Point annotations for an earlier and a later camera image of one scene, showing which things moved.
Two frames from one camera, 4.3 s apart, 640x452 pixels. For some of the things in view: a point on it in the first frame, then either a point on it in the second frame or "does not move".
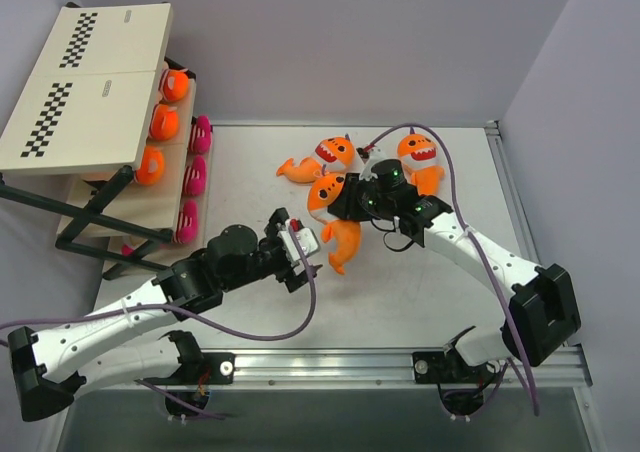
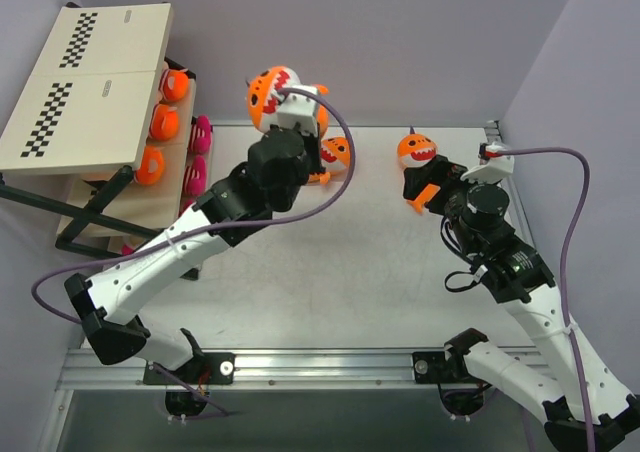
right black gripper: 345,203 -> 424,180
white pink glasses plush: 195,176 does not move
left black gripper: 282,247 -> 314,170
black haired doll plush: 151,169 does not move
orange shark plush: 334,156 does not move
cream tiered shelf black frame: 109,145 does not move
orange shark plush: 342,234 -> 262,97
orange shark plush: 417,153 does not move
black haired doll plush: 164,122 does not move
